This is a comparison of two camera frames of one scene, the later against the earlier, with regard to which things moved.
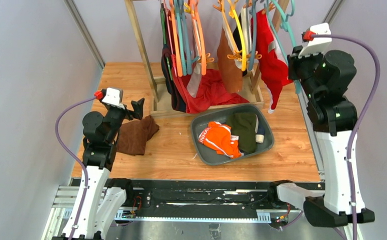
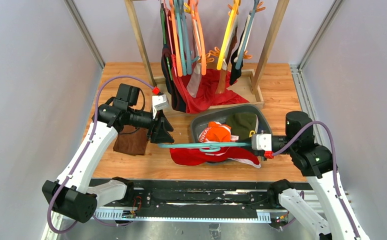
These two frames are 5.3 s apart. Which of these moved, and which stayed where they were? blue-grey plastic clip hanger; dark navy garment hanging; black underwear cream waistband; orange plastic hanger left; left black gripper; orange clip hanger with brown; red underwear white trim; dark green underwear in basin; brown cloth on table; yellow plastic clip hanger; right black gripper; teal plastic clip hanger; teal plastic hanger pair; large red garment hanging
Moved: blue-grey plastic clip hanger; yellow plastic clip hanger; right black gripper; orange clip hanger with brown; red underwear white trim; black underwear cream waistband; left black gripper; teal plastic clip hanger
Stayed: teal plastic hanger pair; brown cloth on table; dark navy garment hanging; dark green underwear in basin; orange plastic hanger left; large red garment hanging
